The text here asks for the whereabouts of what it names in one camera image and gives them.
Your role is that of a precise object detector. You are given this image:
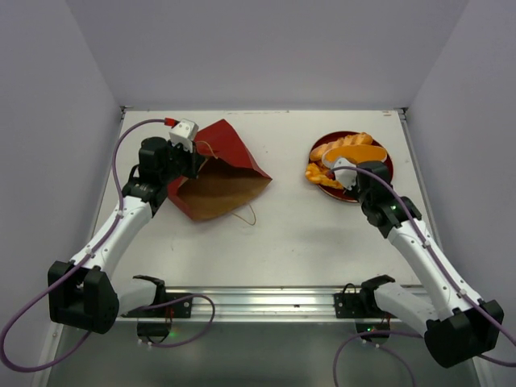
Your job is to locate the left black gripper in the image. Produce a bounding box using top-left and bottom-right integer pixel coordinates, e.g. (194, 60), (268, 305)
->
(160, 139), (205, 184)

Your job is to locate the red brown paper bag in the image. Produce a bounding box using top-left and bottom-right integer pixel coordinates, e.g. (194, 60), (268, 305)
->
(168, 119), (273, 221)

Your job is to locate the fake baguette bread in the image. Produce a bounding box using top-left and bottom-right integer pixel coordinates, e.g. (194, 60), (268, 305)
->
(322, 144), (388, 168)

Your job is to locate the long braided fake bread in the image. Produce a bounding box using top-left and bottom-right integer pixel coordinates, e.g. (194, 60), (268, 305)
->
(305, 162), (343, 190)

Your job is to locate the twisted orange fake bread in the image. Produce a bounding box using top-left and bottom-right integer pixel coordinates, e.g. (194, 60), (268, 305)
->
(309, 132), (373, 161)

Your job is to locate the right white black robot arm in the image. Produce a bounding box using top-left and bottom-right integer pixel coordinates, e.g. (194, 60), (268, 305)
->
(356, 161), (504, 368)

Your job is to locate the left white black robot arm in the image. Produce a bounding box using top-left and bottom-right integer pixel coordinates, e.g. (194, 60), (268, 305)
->
(48, 137), (205, 334)

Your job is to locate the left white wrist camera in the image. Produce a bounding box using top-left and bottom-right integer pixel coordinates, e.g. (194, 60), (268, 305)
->
(165, 119), (198, 153)

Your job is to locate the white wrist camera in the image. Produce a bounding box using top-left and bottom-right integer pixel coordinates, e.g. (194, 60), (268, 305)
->
(165, 119), (198, 153)
(331, 168), (357, 190)

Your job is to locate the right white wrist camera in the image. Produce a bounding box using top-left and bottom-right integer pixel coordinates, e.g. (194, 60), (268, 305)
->
(331, 168), (357, 190)

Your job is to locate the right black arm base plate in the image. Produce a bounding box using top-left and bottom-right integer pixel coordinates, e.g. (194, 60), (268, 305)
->
(333, 283), (395, 319)

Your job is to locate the aluminium mounting rail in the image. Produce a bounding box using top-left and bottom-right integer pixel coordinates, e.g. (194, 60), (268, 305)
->
(51, 285), (476, 323)

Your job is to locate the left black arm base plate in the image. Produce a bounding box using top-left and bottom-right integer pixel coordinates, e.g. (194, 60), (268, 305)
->
(123, 290), (193, 320)

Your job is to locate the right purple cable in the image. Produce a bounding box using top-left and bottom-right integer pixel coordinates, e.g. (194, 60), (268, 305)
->
(328, 165), (516, 387)

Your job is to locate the purple cable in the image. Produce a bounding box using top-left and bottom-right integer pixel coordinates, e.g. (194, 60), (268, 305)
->
(0, 116), (216, 372)
(328, 165), (516, 387)

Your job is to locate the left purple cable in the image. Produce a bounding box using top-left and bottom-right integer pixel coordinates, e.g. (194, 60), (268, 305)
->
(0, 116), (216, 372)

